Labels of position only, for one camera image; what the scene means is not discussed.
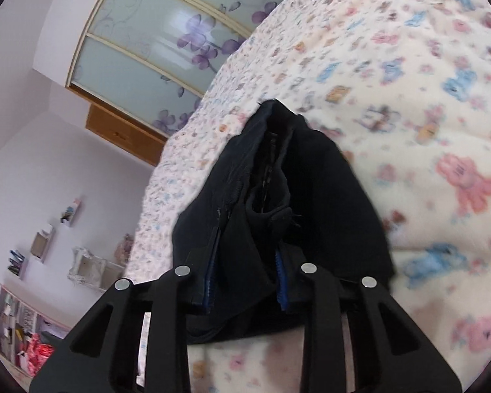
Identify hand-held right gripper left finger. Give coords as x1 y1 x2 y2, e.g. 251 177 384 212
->
28 265 214 393

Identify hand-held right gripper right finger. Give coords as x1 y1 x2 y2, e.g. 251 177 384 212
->
275 252 463 393

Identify black pants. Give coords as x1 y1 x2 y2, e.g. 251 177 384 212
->
172 99 395 345

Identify white metal rack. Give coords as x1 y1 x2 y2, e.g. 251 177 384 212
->
67 247 125 292

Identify red patterned bag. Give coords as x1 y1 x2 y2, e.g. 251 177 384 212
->
18 333 57 377

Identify low bookshelf with clutter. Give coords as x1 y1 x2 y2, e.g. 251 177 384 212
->
0 282 71 377

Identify bear printed blanket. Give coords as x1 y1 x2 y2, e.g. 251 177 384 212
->
125 0 491 393

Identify floral sliding door wardrobe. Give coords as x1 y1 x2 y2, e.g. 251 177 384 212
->
65 0 295 140

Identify small white wall shelf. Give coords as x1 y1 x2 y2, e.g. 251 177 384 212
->
59 198 82 228

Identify white wall shelf with box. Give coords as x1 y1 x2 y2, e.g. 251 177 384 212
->
29 224 56 263

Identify white wall shelf with pens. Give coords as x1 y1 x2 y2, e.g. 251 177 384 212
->
7 250 27 281

